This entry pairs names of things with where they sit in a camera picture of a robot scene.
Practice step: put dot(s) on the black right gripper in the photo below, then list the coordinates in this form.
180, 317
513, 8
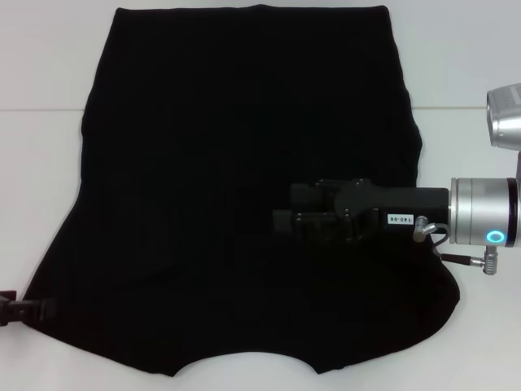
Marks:
407, 203

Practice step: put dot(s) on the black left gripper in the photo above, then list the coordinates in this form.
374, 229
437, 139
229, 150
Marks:
10, 308

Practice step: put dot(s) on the black shirt with FREE print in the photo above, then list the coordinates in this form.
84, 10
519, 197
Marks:
183, 163

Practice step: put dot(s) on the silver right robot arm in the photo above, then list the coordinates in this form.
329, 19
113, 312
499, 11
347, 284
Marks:
480, 212

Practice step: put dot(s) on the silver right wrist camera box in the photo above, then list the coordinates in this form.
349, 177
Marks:
504, 122

